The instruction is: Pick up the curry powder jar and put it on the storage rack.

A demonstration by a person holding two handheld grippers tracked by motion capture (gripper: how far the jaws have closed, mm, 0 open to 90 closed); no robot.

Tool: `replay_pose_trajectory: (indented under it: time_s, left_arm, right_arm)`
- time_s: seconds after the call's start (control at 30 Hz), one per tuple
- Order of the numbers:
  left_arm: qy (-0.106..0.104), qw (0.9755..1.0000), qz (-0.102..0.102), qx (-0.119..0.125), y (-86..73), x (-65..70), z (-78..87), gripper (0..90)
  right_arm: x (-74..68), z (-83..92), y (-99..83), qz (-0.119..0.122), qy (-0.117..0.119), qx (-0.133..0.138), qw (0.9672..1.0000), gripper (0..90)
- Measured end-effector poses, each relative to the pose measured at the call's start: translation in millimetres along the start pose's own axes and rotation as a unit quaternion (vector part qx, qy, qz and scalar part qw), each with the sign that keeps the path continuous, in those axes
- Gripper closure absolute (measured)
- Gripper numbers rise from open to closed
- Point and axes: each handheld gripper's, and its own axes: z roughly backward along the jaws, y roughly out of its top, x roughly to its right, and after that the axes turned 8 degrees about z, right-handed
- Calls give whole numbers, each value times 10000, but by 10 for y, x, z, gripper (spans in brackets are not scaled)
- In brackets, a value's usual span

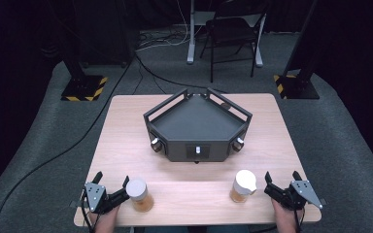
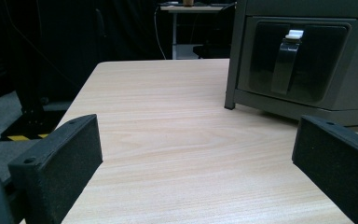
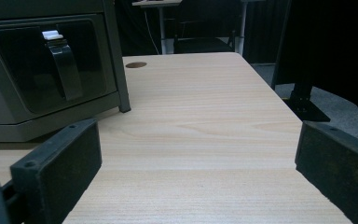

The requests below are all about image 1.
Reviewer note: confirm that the spout-lid jar of orange powder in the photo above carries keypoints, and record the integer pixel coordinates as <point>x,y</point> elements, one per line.
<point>243,186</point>

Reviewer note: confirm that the person's left hand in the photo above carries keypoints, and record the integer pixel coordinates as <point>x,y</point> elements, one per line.
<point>105,216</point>

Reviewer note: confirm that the black stand with striped base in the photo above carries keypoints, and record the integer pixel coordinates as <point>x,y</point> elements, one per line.
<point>84,87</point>
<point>299,85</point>

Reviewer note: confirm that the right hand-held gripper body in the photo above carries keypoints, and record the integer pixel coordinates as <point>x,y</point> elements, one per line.
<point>299,192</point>

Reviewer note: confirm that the person's right hand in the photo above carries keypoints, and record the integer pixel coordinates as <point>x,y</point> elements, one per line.
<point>285,213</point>

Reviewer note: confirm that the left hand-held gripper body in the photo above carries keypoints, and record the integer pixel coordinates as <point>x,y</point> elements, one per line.
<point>94,194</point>

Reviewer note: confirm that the black folding chair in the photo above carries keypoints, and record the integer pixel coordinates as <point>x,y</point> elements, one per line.
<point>230,32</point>

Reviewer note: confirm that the dark cabinet on casters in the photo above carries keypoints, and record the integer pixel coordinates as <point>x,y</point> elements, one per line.
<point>110,29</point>

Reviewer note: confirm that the black hexagonal tray with rails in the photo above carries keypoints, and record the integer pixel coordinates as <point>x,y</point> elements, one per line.
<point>196,123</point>

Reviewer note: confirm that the flat-lid jar of orange powder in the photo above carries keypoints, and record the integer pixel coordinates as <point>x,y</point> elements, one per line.
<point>139,194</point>

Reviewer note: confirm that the white-legged desk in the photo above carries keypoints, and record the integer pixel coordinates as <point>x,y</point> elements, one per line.
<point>191,39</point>

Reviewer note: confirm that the grey tape mark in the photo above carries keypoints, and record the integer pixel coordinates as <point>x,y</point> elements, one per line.
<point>74,204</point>
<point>323,201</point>

